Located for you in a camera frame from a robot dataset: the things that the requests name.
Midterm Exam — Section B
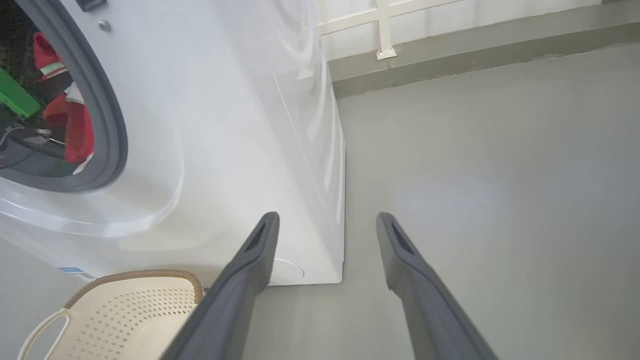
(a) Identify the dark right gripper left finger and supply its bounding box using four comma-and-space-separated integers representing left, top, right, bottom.
160, 211, 281, 360

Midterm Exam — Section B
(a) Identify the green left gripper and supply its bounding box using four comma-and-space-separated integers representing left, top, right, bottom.
0, 67, 42, 119

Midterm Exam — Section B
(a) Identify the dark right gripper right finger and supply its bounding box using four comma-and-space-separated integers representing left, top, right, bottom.
376, 212, 499, 360

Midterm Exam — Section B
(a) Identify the red shirt with white trim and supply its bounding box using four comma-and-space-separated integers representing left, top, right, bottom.
33, 32, 69, 81

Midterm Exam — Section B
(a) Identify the red garment with white stripes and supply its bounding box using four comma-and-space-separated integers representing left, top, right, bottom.
42, 82, 96, 176

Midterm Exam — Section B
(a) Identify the white front-load washing machine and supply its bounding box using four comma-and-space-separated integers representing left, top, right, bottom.
0, 0, 347, 287

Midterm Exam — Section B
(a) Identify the round white filter cover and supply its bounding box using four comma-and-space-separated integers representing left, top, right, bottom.
267, 257, 305, 286

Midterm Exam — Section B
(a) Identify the cream perforated laundry basket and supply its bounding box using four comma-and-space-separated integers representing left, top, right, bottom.
17, 269, 205, 360

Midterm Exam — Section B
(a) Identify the blue energy label sticker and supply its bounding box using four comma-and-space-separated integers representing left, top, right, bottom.
59, 266, 96, 281

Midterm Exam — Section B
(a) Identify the white metal railing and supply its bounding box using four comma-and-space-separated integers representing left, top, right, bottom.
314, 0, 466, 61

